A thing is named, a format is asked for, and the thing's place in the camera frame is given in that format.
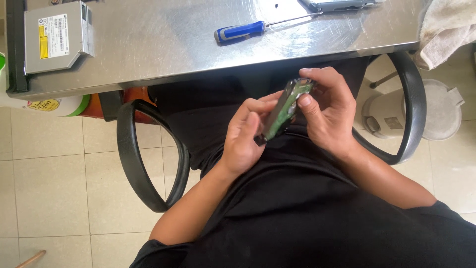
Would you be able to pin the person's left hand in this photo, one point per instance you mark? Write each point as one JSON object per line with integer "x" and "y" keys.
{"x": 240, "y": 145}

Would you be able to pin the person's right hand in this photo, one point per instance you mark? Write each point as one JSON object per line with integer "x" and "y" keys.
{"x": 333, "y": 115}

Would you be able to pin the hard drive with green board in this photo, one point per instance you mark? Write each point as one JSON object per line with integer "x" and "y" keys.
{"x": 284, "y": 110}

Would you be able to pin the thin metal rod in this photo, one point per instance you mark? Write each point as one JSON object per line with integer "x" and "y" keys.
{"x": 383, "y": 79}

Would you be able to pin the black chair armrest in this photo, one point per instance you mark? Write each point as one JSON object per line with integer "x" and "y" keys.
{"x": 128, "y": 163}
{"x": 414, "y": 111}

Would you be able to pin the white pedal trash bin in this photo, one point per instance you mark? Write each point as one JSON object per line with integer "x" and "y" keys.
{"x": 438, "y": 111}

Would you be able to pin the grey metal device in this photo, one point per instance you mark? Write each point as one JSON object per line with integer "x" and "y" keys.
{"x": 342, "y": 4}

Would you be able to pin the orange chair seat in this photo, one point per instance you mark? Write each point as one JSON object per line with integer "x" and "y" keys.
{"x": 135, "y": 96}

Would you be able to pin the beige cloth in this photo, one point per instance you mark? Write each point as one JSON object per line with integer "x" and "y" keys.
{"x": 446, "y": 29}

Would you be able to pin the silver optical disc drive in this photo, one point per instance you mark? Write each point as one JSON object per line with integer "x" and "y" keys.
{"x": 55, "y": 37}

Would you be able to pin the wooden stick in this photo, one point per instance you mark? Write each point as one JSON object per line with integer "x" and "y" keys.
{"x": 31, "y": 259}

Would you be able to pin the black laptop body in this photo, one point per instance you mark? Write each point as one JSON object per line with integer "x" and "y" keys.
{"x": 16, "y": 44}

